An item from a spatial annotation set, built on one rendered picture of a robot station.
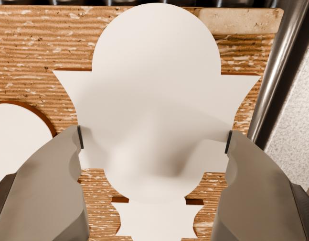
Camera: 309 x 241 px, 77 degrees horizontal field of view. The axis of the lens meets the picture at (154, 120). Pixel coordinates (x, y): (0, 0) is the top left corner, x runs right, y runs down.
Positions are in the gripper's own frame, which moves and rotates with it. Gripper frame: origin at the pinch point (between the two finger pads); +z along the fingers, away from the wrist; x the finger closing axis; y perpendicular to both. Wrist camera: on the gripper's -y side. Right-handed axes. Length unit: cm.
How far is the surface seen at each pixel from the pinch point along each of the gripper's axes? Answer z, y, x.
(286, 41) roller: 8.6, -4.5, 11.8
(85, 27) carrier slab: 6.9, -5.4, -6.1
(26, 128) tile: 5.9, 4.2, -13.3
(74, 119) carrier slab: 6.8, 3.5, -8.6
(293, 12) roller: 8.5, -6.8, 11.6
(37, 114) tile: 6.1, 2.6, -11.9
